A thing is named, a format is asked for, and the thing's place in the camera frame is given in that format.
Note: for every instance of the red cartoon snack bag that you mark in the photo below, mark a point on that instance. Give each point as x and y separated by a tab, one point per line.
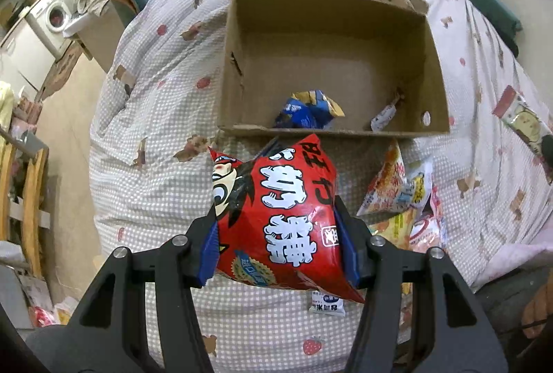
276	220

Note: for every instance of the white blue biscuit packet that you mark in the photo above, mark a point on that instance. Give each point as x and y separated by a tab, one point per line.
326	304

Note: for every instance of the wooden chair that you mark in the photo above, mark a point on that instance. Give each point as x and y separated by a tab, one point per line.
28	213

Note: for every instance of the pink snack packet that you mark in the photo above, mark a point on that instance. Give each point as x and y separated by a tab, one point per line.
515	112

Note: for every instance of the checkered patterned bed quilt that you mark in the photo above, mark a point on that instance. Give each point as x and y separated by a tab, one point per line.
497	202

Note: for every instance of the yellow potato chip bag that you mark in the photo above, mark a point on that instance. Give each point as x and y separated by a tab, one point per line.
397	229

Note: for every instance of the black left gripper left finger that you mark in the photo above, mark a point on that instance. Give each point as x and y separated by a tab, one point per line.
107	331

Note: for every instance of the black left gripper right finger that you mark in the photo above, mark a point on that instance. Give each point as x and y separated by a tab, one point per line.
419	313

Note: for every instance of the blue yellow bear snack bag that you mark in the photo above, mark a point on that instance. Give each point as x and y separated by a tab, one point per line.
308	110

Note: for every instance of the white orange snack bag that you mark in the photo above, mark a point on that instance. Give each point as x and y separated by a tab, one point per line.
398	187

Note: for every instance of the white washing machine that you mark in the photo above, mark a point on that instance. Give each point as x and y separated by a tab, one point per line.
48	19

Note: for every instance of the brown cardboard box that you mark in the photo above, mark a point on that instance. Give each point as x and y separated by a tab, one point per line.
358	56

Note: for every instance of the white kitchen cabinet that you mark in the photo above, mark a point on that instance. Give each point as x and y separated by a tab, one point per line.
27	53

